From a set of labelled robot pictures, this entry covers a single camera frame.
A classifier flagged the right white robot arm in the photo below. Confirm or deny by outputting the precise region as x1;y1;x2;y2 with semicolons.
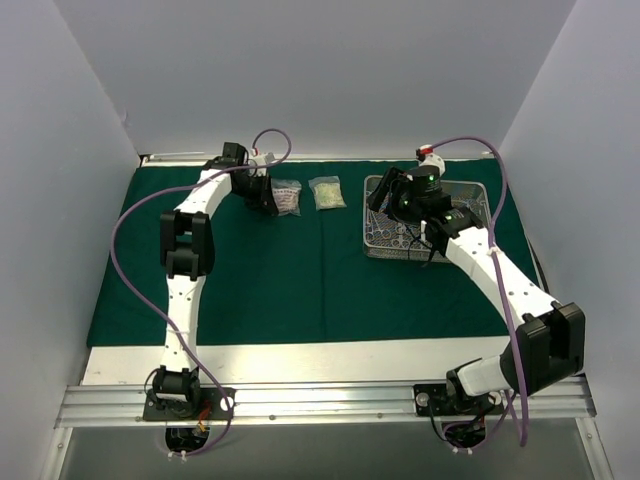
367;165;586;413

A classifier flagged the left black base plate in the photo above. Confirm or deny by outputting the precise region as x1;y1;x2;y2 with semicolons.
142;387;236;422

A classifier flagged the clear packet with sutures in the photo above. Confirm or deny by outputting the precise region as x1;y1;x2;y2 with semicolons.
271;179;302;216

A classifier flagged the front aluminium rail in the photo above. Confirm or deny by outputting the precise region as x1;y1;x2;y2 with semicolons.
55;376;596;428

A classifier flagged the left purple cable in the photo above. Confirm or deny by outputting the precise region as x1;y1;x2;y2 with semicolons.
110;128;294;456

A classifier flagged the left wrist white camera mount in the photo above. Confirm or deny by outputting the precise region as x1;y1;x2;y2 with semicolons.
248;148;281;177

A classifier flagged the metal mesh instrument tray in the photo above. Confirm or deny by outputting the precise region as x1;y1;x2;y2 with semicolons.
363;175;491;262

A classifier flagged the green surgical drape cloth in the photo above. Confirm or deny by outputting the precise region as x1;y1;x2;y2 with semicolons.
87;161;506;347

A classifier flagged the back aluminium rail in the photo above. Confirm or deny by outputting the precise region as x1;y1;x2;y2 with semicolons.
141;151;491;167

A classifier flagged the green gauze packet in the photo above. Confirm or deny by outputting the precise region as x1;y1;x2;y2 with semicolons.
308;176;346;210

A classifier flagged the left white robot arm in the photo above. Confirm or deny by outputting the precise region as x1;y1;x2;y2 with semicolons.
150;142;278;419

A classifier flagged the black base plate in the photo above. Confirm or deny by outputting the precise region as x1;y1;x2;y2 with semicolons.
412;383;504;417
142;387;236;422

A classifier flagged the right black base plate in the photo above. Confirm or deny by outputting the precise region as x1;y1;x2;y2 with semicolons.
412;383;504;417

